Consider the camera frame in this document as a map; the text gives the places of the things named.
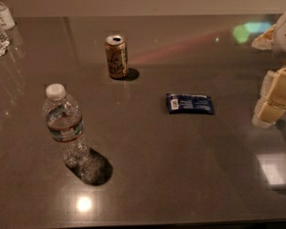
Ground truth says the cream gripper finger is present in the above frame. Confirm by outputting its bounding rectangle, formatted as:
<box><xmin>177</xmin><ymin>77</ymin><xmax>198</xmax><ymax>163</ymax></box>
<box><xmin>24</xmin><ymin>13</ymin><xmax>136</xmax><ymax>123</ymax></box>
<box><xmin>252</xmin><ymin>65</ymin><xmax>286</xmax><ymax>129</ymax></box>
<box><xmin>252</xmin><ymin>24</ymin><xmax>276</xmax><ymax>51</ymax></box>

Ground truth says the blue rxbar blueberry wrapper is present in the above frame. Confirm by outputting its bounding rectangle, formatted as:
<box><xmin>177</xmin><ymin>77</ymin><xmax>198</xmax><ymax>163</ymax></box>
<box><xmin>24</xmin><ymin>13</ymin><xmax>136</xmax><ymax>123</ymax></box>
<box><xmin>166</xmin><ymin>94</ymin><xmax>215</xmax><ymax>115</ymax></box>

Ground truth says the background bottle with white label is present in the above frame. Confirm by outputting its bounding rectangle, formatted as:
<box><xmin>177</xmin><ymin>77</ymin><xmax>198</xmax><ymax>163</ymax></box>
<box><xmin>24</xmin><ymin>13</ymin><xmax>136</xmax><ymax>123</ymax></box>
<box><xmin>0</xmin><ymin>2</ymin><xmax>16</xmax><ymax>31</ymax></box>

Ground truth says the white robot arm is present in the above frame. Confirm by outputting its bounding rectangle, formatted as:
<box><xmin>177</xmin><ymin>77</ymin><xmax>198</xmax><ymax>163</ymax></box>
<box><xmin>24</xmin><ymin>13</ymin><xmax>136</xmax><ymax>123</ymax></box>
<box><xmin>252</xmin><ymin>11</ymin><xmax>286</xmax><ymax>128</ymax></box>

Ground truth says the clear plastic water bottle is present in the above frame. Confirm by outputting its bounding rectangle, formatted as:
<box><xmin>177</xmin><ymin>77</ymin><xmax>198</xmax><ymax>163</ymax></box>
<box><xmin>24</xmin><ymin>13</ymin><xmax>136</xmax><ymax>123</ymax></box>
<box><xmin>42</xmin><ymin>83</ymin><xmax>90</xmax><ymax>169</ymax></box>

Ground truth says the gold La Croix can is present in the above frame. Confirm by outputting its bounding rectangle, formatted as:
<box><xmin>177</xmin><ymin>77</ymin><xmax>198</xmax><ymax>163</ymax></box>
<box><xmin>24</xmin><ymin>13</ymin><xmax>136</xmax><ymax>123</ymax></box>
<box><xmin>105</xmin><ymin>34</ymin><xmax>128</xmax><ymax>79</ymax></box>

